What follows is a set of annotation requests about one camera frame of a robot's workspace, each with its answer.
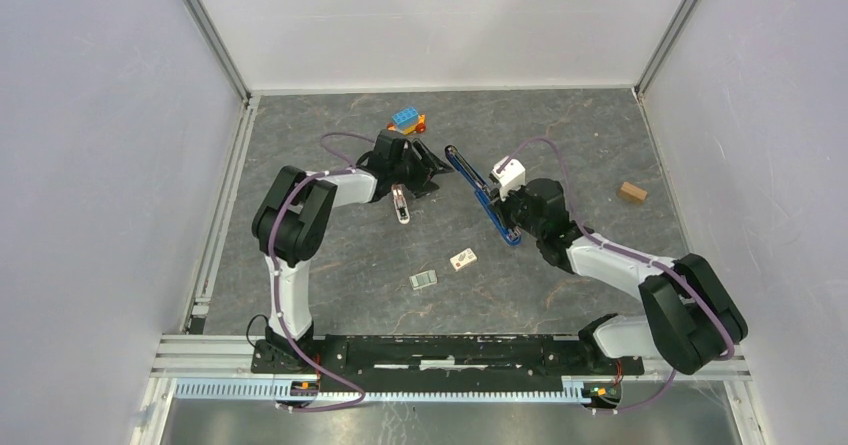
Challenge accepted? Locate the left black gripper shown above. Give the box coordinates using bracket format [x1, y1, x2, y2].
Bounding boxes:
[390, 138, 454, 199]

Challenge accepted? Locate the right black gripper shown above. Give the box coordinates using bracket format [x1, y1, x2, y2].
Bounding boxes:
[487, 179, 544, 239]

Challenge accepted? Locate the pink white staple remover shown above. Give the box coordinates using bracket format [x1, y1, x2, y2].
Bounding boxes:
[391, 185, 410, 225]

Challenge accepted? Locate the blue stapler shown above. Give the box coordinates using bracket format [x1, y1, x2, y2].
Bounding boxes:
[444, 145, 521, 246]

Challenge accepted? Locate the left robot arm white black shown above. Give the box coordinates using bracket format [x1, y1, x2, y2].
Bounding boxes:
[251, 130, 453, 373]

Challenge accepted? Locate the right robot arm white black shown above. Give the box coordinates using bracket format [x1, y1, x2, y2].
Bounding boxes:
[487, 178, 749, 375]

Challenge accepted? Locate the toy brick car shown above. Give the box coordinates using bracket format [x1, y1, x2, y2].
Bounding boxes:
[387, 107, 427, 135]

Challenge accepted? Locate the small wooden block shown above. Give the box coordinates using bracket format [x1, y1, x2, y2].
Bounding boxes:
[617, 181, 648, 205]

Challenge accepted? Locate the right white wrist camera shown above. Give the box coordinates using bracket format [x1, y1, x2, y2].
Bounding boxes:
[490, 157, 526, 200]

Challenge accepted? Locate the white cable duct strip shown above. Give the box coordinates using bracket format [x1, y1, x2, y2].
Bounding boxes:
[174, 378, 590, 405]

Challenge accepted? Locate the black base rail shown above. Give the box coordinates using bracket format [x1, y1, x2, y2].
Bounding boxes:
[251, 334, 645, 393]

